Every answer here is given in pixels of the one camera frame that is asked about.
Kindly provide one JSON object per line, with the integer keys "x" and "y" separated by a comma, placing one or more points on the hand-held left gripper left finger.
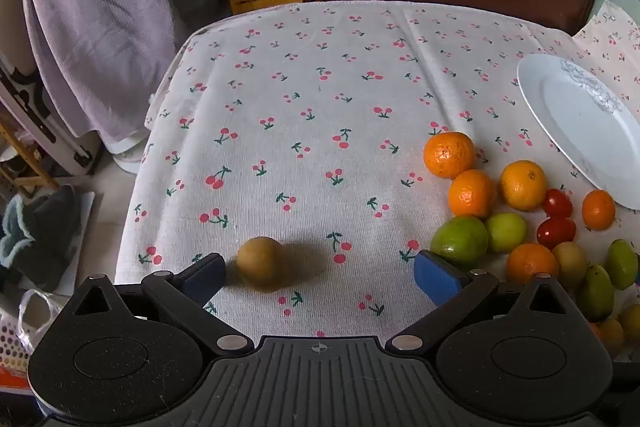
{"x": 205, "y": 279}

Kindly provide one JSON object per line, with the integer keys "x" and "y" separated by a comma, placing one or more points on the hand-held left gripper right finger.
{"x": 437, "y": 279}

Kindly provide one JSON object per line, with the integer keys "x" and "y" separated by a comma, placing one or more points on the large green jujube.
{"x": 459, "y": 239}

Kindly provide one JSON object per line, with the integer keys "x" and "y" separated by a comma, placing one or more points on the round brown longan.
{"x": 612, "y": 334}
{"x": 260, "y": 264}
{"x": 570, "y": 264}
{"x": 631, "y": 319}

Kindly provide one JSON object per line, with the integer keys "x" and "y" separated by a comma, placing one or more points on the red cherry tomato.
{"x": 556, "y": 231}
{"x": 557, "y": 203}

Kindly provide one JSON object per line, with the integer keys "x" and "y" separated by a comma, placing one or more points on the white plate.
{"x": 580, "y": 122}

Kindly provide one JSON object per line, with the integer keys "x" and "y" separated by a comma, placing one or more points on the white fan base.
{"x": 127, "y": 154}

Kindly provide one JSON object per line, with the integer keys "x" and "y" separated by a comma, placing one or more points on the dark fuzzy slippers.
{"x": 42, "y": 232}

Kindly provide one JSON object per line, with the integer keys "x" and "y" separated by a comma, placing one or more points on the white plastic bag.
{"x": 35, "y": 314}

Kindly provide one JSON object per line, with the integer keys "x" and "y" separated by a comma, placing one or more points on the cherry print tablecloth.
{"x": 300, "y": 107}

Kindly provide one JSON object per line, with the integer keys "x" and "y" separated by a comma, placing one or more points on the dotted basket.
{"x": 10, "y": 347}

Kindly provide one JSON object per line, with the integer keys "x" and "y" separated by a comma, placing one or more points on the wooden stool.
{"x": 22, "y": 152}

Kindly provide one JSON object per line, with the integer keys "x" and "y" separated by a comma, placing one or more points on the purple hanging cloth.
{"x": 100, "y": 32}

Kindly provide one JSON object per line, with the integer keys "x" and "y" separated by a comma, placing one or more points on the floral print cloth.
{"x": 612, "y": 32}

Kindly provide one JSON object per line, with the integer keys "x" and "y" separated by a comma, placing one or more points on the white folding frame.
{"x": 40, "y": 117}

